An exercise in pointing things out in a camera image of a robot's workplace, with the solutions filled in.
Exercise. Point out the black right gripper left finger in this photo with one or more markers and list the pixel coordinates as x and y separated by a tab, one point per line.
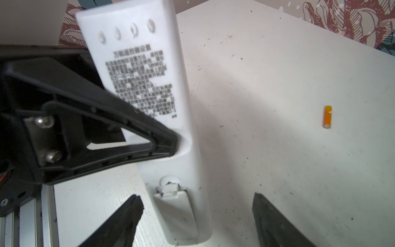
119	229

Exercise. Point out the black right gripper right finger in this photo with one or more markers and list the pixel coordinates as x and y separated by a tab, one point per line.
273	228

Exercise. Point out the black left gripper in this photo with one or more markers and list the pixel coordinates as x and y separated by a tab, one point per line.
57	124

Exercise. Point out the white battery cover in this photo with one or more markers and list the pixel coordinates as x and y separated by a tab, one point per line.
176	214

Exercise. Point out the orange battery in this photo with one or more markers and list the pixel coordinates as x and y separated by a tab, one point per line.
327	117

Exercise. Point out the white remote control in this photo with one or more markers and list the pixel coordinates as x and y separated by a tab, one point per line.
136	49

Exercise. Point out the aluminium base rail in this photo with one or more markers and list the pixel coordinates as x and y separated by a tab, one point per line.
34	224

